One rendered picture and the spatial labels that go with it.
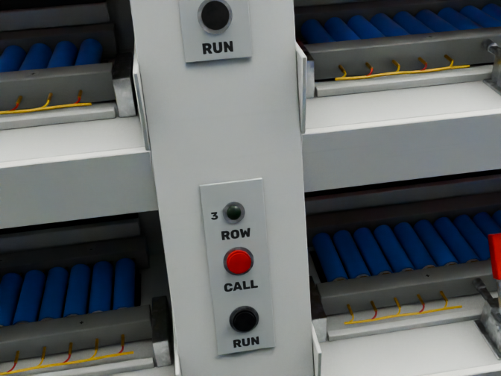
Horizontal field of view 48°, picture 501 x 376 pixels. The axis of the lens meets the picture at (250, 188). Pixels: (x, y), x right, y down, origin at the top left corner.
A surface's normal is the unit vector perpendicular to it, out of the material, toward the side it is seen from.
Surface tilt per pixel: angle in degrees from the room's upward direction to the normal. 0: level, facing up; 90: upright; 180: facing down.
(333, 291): 17
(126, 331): 106
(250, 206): 90
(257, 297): 90
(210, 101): 90
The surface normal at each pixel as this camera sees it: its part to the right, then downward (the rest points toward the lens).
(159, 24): 0.14, 0.28
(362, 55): 0.15, 0.54
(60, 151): -0.04, -0.83
